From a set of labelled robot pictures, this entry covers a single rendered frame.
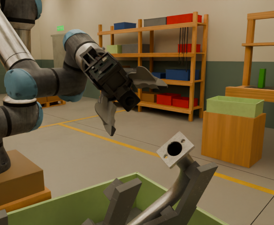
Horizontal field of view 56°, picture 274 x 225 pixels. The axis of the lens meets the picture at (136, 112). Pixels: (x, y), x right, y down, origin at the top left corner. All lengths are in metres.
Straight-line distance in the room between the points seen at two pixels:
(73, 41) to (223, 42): 5.24
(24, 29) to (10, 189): 0.54
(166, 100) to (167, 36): 1.62
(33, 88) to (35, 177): 0.42
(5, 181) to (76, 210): 0.29
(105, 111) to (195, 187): 0.23
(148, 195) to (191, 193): 0.35
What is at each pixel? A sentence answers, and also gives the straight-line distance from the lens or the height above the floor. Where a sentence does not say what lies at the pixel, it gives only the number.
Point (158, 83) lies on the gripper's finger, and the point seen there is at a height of 1.27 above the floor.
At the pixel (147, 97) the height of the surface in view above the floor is 0.38.
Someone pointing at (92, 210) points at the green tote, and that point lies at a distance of 0.81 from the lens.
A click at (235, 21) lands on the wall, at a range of 5.78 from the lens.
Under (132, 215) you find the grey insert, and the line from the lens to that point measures 0.86.
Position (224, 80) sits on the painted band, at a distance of 5.82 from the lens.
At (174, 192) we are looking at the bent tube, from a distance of 0.56.
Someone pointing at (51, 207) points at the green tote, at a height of 0.94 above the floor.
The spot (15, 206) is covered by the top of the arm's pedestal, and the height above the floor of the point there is 0.84.
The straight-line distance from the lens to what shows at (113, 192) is 0.39.
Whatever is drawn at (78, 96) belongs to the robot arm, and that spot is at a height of 1.21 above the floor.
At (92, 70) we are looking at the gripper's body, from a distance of 0.57.
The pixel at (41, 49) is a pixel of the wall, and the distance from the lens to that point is 11.50.
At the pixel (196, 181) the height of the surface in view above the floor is 1.11.
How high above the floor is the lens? 1.32
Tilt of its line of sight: 12 degrees down
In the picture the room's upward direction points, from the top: straight up
